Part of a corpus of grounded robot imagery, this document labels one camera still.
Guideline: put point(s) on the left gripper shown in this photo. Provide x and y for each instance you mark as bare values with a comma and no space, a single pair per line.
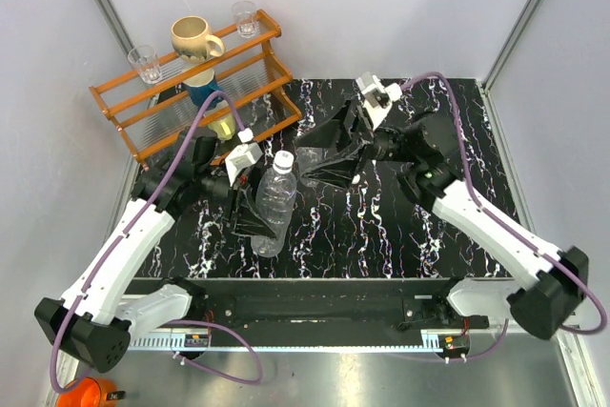
242,217

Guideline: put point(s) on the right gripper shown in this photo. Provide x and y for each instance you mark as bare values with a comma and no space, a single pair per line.
334,132

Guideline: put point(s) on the clear plastic bottle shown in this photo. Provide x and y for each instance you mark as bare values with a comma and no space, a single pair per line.
306,158
275,199

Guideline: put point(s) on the white bottle cap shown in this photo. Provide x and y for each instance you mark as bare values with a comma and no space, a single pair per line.
283,162

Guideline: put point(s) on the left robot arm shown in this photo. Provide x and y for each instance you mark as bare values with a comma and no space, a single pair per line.
89,321

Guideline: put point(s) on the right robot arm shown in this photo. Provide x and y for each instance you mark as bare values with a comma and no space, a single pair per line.
547,282

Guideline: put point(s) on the yellow ceramic mug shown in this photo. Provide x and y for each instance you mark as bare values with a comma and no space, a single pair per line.
224,127

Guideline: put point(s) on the orange wooden shelf rack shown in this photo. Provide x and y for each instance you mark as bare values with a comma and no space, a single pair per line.
149,118

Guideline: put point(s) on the blue ceramic mug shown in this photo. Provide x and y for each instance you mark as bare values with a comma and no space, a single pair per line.
201,86

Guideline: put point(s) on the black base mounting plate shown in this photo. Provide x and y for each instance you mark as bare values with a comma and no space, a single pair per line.
406,304

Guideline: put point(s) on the clear drinking glass right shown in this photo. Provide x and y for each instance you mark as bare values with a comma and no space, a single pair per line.
244,13

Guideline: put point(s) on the clear drinking glass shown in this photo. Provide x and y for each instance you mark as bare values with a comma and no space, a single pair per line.
145,62
244,13

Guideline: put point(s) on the beige ceramic mug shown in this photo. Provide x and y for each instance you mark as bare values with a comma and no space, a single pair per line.
194,41

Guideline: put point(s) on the clear drinking glass left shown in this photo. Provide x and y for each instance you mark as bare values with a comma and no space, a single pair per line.
145,62

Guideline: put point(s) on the orange cup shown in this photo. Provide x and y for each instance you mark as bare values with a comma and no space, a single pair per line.
92,392

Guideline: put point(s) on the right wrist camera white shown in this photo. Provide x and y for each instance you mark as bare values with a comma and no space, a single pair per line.
378,99

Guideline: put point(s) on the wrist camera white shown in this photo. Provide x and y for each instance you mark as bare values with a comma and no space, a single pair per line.
243,156
378,99

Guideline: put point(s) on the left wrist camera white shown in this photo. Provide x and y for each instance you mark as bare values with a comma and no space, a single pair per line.
243,156

